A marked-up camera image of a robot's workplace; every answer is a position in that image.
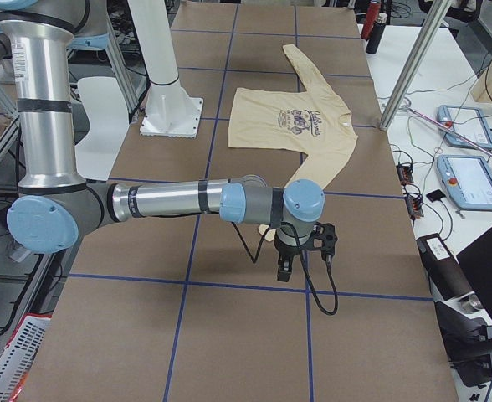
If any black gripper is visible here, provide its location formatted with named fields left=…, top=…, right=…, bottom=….
left=274, top=236, right=301, bottom=282

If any beige long sleeve shirt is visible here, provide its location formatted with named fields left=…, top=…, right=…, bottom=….
left=228, top=43, right=359, bottom=243

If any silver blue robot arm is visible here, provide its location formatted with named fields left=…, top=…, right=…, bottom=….
left=0, top=1, right=336, bottom=281

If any lower small circuit board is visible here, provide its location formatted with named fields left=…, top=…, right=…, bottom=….
left=404, top=193, right=424, bottom=221

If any small circuit board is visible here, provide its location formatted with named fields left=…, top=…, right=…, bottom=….
left=404, top=193, right=424, bottom=221
left=396, top=163, right=414, bottom=185

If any upper small circuit board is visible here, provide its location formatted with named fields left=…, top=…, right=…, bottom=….
left=396, top=163, right=414, bottom=185

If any lower blue teach pendant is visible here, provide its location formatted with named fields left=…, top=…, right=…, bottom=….
left=436, top=155, right=492, bottom=211

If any blue teach pendant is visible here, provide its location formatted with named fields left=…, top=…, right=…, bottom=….
left=437, top=105, right=492, bottom=150
left=436, top=155, right=492, bottom=211

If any black desk device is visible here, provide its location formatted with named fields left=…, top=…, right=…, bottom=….
left=416, top=234, right=492, bottom=387

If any white plastic chair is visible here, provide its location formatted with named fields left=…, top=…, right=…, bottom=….
left=75, top=76, right=130, bottom=181

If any pink reaching stick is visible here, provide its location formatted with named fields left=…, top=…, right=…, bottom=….
left=400, top=106, right=492, bottom=158

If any upper blue teach pendant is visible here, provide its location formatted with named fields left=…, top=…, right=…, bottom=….
left=437, top=105, right=492, bottom=150

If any black water bottle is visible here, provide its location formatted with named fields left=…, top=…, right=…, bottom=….
left=365, top=13, right=387, bottom=54

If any red water bottle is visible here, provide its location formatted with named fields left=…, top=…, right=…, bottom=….
left=361, top=0, right=382, bottom=41

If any white red plastic basket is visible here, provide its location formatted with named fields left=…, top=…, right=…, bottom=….
left=0, top=313, right=51, bottom=401

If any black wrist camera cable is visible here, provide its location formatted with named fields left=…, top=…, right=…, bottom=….
left=227, top=219, right=340, bottom=316

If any white pedestal column base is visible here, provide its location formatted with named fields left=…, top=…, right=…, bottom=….
left=128, top=0, right=203, bottom=138

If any aluminium frame post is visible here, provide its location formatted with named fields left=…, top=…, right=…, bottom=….
left=379, top=0, right=451, bottom=131

